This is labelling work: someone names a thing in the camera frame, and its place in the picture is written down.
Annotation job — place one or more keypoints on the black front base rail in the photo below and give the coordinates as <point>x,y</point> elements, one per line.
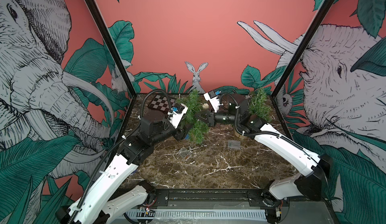
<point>256,198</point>

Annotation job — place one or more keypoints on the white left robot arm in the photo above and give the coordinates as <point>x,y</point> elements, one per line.
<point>96,205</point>

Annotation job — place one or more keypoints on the large green christmas tree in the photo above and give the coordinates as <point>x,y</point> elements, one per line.
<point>199,129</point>

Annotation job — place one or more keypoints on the clear plastic box right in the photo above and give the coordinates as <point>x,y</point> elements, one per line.
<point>234,145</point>

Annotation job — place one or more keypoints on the black right corner post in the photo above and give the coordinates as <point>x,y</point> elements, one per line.
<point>317,20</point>

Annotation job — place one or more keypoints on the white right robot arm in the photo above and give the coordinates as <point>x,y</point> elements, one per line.
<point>313,169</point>

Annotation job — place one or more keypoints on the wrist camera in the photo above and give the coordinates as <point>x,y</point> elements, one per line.
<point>177,113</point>
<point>213,98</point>

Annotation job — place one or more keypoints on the brown checkered chess board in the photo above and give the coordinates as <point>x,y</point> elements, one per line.
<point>159,102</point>

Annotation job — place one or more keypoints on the black corner post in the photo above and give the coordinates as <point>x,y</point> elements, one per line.
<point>97,16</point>
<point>317,20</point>

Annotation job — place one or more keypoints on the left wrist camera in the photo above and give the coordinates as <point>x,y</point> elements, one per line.
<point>177,113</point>

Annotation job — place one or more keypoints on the clear plastic battery box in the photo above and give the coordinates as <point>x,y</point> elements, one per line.
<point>184,153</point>

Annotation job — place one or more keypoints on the black left corner post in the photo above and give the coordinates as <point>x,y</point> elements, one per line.
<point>97,16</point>

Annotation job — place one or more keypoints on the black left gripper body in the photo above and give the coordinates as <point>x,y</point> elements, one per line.
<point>167,131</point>

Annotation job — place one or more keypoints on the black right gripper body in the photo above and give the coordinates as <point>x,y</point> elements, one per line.
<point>223,118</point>

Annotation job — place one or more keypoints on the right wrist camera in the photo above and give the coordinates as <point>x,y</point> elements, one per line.
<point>213,98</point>

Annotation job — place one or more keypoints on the small green christmas tree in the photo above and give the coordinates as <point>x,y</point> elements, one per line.
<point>257,114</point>

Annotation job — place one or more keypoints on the white ventilation grille strip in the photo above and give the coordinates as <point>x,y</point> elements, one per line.
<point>249,215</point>

